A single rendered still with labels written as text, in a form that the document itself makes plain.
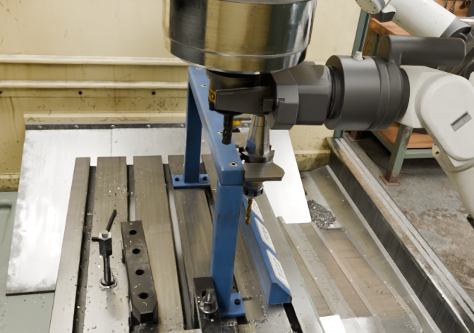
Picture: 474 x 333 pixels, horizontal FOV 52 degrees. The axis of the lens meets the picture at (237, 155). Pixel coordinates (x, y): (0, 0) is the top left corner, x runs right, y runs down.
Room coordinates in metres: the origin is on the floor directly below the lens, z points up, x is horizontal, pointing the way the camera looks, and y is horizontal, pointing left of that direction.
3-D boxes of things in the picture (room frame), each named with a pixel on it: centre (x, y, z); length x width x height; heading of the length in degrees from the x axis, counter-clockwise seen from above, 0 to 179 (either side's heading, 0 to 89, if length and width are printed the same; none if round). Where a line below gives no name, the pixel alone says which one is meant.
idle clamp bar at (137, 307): (0.71, 0.17, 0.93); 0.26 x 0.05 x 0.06; 19
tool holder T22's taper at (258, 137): (0.74, -0.03, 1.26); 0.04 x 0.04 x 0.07
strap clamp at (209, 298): (0.58, 0.02, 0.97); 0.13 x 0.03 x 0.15; 14
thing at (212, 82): (0.52, 0.01, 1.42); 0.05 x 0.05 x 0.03
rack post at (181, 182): (1.10, 0.12, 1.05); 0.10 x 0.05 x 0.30; 104
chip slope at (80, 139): (1.15, 0.17, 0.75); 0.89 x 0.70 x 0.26; 104
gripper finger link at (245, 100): (0.49, 0.00, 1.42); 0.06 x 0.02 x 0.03; 100
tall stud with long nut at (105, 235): (0.71, 0.23, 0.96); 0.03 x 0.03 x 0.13
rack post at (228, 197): (0.67, 0.01, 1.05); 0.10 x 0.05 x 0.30; 104
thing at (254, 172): (0.69, -0.05, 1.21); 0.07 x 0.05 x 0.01; 104
